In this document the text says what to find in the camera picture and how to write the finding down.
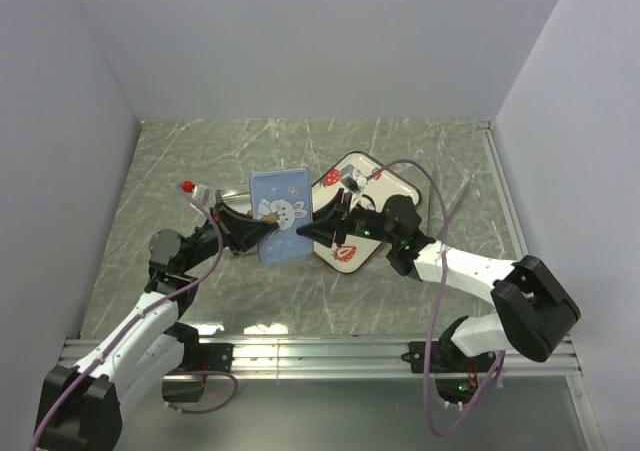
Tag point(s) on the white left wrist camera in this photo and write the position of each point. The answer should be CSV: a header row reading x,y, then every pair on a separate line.
x,y
198,194

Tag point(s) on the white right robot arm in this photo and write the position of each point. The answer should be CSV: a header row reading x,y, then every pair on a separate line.
x,y
532,310

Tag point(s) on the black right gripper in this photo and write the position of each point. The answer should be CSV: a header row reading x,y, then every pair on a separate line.
x,y
328,221

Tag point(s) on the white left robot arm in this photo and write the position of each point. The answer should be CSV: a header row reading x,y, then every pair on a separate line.
x,y
83,407

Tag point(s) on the aluminium rail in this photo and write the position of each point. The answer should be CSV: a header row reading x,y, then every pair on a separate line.
x,y
507,204
337,357

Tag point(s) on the silver metal tin box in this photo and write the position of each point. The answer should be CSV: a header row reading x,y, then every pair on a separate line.
x,y
237,198

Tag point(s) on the aluminium front rail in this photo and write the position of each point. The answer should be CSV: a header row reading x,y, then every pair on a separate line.
x,y
337,357

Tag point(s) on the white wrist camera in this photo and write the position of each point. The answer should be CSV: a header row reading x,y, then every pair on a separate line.
x,y
198,194
354,180

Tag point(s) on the white strawberry square plate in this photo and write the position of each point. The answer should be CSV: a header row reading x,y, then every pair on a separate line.
x,y
356,251

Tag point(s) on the silver metal tongs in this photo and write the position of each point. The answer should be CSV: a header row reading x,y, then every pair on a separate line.
x,y
452,210

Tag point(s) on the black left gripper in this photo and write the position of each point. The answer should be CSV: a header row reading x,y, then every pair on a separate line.
x,y
240,230

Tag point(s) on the aluminium right side rail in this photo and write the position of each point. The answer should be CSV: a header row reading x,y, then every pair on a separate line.
x,y
507,204

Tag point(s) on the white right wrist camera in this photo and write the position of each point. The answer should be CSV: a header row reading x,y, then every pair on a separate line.
x,y
354,180

